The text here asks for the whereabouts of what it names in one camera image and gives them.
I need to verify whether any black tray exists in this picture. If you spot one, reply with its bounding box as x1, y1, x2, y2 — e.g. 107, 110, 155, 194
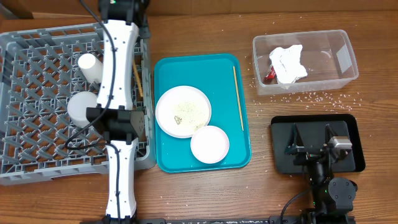
271, 114, 366, 174

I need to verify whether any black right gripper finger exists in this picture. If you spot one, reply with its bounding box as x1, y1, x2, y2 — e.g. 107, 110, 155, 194
286, 123, 304, 149
325, 124, 336, 146

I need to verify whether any wooden chopstick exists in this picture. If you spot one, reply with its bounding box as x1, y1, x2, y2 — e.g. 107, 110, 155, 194
132, 60, 144, 98
233, 65, 244, 131

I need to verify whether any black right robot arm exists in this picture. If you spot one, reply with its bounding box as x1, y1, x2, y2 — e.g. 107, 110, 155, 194
279, 124, 358, 224

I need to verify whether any grey-green bowl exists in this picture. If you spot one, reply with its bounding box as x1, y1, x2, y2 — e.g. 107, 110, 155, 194
67, 91, 97, 128

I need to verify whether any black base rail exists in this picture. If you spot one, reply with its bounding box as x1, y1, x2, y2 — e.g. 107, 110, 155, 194
80, 216, 356, 224

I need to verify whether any large white plate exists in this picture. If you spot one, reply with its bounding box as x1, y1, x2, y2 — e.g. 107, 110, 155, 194
155, 85, 211, 138

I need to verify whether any red snack wrapper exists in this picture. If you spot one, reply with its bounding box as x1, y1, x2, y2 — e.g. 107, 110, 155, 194
264, 65, 276, 82

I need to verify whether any grey dishwasher rack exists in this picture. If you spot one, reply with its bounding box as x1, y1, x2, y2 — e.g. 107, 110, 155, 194
0, 22, 157, 187

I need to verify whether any clear plastic bin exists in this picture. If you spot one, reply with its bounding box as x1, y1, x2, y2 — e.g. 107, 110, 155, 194
252, 30, 359, 95

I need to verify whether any white napkin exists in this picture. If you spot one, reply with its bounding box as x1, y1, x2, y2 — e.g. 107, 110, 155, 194
269, 45, 308, 89

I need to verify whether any small white plate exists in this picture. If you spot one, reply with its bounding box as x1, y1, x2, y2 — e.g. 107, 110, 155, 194
190, 126, 229, 164

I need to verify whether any teal plastic tray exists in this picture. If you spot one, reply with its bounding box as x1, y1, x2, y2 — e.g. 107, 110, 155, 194
154, 54, 252, 173

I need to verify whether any white paper cup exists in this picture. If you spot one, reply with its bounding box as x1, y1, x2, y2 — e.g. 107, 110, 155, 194
78, 54, 103, 83

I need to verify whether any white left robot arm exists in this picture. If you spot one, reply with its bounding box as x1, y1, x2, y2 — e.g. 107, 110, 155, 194
64, 0, 150, 223

